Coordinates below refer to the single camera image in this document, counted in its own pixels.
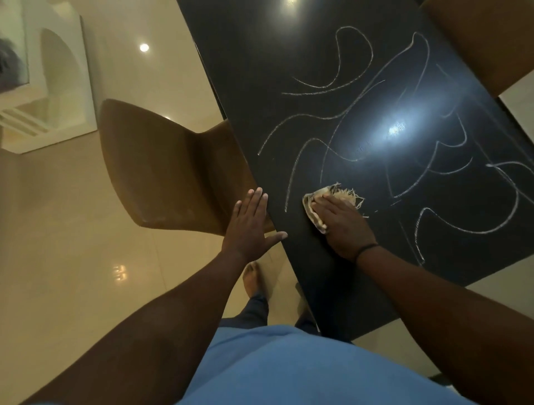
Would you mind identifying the person's right hand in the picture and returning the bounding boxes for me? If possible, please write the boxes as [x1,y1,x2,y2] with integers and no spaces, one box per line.
[310,194,379,263]

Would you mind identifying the person's left hand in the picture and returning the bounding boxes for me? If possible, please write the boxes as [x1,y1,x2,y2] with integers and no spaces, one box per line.
[221,187,289,264]

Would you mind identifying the striped fringed cloth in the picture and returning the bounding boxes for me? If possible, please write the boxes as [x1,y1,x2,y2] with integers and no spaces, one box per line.
[302,182,370,234]

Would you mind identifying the tan moulded chair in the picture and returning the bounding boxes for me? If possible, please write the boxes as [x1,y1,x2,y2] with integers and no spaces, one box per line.
[420,0,534,99]
[98,98,276,238]

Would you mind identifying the person's right forearm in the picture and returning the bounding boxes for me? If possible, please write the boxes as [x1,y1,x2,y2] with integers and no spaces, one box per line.
[357,246,534,405]

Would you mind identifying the person's left forearm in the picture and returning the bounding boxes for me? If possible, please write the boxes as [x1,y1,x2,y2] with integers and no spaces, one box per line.
[21,250,251,405]

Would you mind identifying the person's dark trousers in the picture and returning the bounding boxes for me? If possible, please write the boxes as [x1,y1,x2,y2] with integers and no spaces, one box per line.
[219,292,320,337]

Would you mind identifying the person's blue shirt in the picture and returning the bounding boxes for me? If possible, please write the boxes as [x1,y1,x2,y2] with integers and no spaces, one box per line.
[177,325,476,405]

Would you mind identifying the black wristband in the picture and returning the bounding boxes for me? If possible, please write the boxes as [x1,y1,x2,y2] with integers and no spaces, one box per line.
[353,243,381,264]

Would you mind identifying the black chalk-marked table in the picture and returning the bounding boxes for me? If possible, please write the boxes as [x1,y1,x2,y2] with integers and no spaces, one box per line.
[176,0,534,343]

